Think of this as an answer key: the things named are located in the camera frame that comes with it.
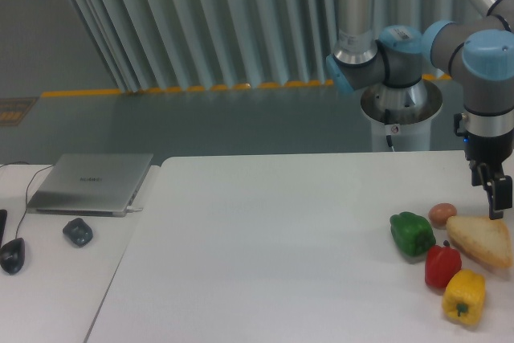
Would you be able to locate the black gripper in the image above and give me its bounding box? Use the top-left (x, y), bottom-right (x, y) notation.
top-left (453, 112), bottom-right (512, 220)

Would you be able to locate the triangular bread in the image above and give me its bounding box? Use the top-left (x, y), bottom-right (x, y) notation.
top-left (446, 215), bottom-right (513, 268)

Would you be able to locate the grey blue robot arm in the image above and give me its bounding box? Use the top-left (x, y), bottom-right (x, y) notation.
top-left (326, 0), bottom-right (513, 219)

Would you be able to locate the brown egg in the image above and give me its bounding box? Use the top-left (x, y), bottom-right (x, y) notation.
top-left (428, 202), bottom-right (458, 229)

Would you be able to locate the green bell pepper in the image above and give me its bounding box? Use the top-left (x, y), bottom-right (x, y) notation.
top-left (390, 211), bottom-right (436, 257)

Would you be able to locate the red bell pepper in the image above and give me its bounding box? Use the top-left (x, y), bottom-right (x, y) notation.
top-left (425, 240), bottom-right (462, 289)

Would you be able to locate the yellow bell pepper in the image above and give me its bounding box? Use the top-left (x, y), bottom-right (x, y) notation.
top-left (442, 269), bottom-right (486, 326)

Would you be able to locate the dark earbuds case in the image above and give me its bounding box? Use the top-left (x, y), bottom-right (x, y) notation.
top-left (63, 218), bottom-right (94, 247)

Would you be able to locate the silver laptop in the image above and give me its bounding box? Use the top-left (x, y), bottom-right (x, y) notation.
top-left (27, 153), bottom-right (153, 217)

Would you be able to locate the black computer mouse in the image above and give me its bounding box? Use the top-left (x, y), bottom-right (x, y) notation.
top-left (1, 238), bottom-right (26, 275)

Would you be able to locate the black device at edge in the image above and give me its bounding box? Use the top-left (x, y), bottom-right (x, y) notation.
top-left (0, 209), bottom-right (7, 244)

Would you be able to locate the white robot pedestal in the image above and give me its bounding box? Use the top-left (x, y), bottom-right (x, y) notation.
top-left (361, 80), bottom-right (443, 152)

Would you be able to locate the black mouse cable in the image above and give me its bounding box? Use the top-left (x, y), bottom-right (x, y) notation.
top-left (0, 161), bottom-right (55, 241)

